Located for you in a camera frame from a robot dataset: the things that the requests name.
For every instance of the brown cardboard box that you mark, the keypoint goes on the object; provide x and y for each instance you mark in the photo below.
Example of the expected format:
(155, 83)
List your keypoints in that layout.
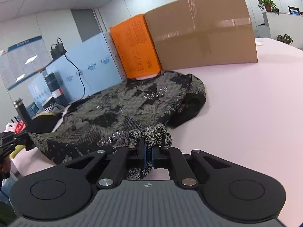
(195, 33)

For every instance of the black lace patterned garment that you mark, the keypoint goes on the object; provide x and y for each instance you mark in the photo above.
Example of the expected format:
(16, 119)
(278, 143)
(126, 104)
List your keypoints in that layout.
(124, 114)

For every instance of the potted green plant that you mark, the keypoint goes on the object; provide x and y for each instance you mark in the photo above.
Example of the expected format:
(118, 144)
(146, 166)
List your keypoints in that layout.
(267, 5)

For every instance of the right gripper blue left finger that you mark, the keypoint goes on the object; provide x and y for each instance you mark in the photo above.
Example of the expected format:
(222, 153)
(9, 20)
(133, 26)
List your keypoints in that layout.
(142, 153)

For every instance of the black garment pile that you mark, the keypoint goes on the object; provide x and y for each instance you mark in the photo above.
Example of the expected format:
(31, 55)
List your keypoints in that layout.
(43, 123)

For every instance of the dark teal thermos bottle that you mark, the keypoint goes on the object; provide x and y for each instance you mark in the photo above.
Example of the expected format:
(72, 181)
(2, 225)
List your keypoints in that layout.
(55, 89)

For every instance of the black power adapter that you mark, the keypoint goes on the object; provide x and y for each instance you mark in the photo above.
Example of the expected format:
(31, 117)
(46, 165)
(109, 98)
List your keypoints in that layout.
(57, 49)

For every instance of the red white snack bag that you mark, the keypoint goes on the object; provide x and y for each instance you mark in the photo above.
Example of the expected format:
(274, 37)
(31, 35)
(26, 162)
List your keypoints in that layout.
(19, 127)

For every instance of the wall notice board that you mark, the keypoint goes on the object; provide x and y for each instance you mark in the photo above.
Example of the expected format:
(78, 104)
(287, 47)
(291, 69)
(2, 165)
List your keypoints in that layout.
(23, 60)

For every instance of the person's left hand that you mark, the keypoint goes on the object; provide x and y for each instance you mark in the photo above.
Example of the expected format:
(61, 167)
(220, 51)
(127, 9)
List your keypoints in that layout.
(5, 168)

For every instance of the small light blue box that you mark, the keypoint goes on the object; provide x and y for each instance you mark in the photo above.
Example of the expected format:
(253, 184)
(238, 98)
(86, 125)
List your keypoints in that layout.
(39, 90)

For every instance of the yellow cloth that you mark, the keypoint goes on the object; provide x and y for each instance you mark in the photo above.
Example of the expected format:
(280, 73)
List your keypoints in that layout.
(17, 149)

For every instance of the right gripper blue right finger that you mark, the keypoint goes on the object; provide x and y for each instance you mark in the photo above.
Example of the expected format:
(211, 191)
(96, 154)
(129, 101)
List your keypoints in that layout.
(155, 157)

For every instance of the large light blue box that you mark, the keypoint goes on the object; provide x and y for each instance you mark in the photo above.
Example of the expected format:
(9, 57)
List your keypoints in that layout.
(88, 68)

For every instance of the black steel thermos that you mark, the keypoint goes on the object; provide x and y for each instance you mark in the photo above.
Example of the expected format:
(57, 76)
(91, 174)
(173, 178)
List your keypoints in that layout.
(22, 111)

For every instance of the orange cardboard box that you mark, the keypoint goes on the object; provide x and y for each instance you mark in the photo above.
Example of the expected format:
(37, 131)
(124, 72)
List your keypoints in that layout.
(135, 47)

